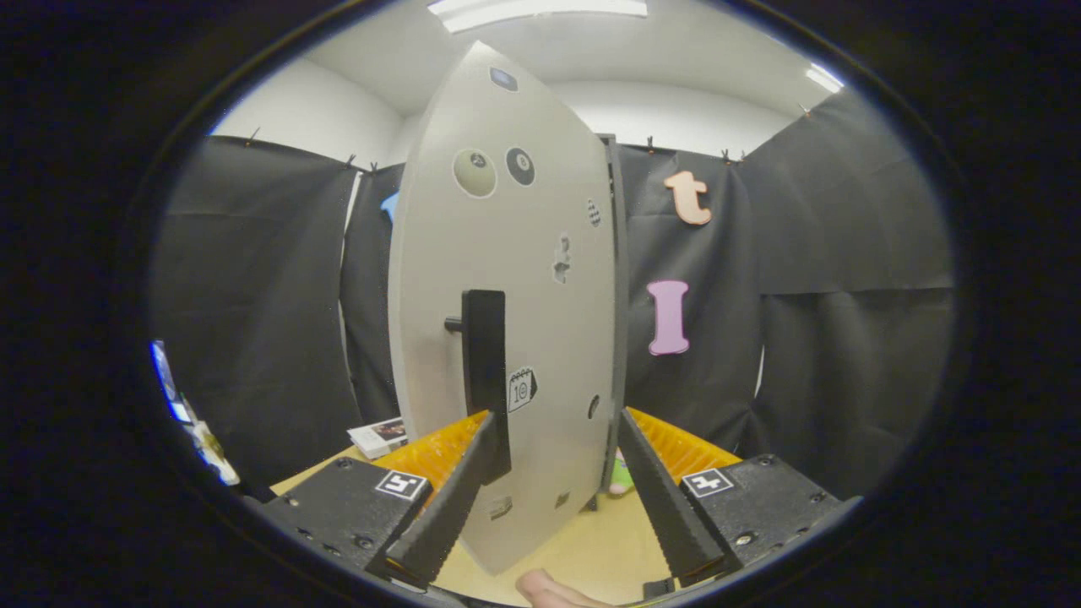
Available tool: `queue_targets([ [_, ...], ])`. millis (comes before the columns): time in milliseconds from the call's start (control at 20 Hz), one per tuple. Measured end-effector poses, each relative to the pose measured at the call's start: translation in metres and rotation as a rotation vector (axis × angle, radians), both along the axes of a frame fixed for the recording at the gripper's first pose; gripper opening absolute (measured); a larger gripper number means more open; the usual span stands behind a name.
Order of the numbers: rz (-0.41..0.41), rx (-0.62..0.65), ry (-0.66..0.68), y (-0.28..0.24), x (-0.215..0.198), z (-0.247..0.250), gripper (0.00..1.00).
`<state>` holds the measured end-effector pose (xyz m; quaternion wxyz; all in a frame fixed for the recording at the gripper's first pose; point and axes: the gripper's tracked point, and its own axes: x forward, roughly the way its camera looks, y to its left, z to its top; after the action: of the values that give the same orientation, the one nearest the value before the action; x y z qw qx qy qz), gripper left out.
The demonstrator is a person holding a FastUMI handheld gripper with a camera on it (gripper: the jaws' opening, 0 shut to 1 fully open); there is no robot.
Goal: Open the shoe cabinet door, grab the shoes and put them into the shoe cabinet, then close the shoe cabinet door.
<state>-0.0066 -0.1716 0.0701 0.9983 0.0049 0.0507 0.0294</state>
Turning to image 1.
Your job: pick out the long ceiling light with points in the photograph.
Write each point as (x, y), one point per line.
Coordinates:
(532, 13)

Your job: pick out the blue printed board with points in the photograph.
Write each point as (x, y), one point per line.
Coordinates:
(165, 380)

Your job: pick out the white tray with small items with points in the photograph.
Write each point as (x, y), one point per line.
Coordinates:
(211, 452)

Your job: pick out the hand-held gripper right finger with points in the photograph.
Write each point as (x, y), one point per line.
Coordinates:
(663, 498)

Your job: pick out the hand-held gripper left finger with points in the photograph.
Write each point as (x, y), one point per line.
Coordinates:
(439, 515)

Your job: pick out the black backdrop cloth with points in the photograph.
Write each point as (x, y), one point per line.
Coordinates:
(253, 295)

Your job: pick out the small pink green toy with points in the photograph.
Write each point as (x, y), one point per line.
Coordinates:
(621, 480)

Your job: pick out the small ceiling light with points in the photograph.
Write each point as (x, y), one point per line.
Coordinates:
(823, 78)

